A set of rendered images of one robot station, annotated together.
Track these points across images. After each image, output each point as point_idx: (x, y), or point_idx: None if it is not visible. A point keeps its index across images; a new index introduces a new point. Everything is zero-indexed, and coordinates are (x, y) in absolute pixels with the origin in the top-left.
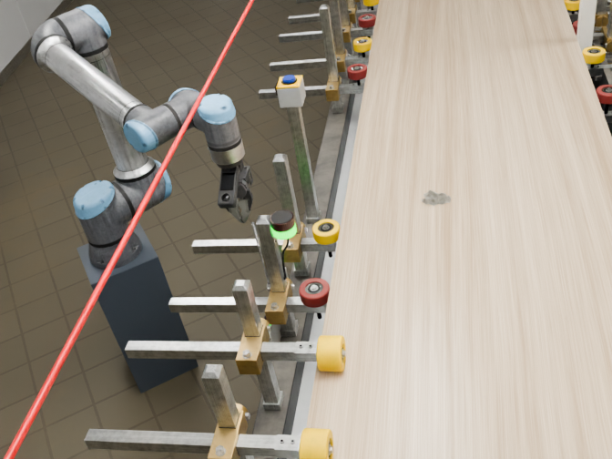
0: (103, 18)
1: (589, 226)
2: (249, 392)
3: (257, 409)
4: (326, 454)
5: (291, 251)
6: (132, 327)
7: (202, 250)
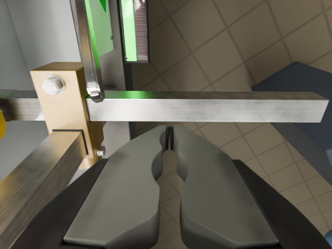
0: None
1: None
2: (208, 64)
3: (200, 48)
4: None
5: (50, 68)
6: (327, 88)
7: (294, 94)
